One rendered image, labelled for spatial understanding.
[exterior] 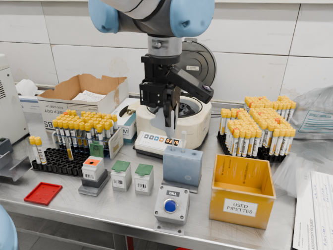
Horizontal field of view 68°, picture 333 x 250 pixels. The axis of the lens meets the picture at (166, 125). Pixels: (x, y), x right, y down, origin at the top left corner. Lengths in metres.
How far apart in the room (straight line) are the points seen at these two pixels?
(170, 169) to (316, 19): 0.75
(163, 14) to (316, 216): 0.56
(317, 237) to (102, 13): 0.61
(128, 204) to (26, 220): 1.01
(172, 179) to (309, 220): 0.34
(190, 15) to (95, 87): 0.89
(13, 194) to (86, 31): 0.73
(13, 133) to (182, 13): 0.80
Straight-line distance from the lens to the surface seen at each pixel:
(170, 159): 0.66
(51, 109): 0.99
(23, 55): 1.45
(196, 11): 0.35
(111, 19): 0.44
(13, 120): 1.01
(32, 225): 1.57
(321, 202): 0.75
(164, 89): 0.56
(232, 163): 0.68
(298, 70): 1.11
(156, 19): 0.35
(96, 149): 0.70
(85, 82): 1.20
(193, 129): 0.78
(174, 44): 0.54
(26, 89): 1.31
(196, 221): 0.63
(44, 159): 0.82
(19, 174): 0.81
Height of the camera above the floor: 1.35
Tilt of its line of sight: 28 degrees down
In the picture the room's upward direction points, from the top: straight up
